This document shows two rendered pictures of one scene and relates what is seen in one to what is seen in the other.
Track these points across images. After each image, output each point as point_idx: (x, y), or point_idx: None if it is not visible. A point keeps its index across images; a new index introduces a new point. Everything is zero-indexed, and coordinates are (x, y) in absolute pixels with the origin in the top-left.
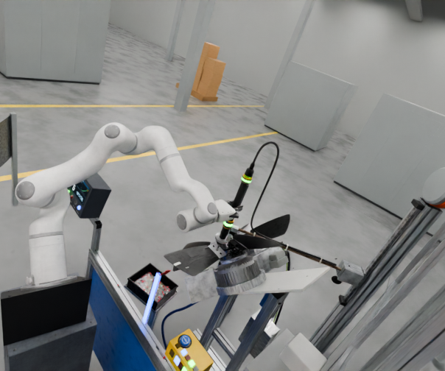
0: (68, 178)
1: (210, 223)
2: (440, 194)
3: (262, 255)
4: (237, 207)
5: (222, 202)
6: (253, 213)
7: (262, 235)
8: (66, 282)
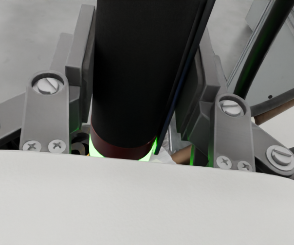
0: None
1: None
2: None
3: (173, 114)
4: (217, 87)
5: (19, 232)
6: (277, 30)
7: (274, 101)
8: None
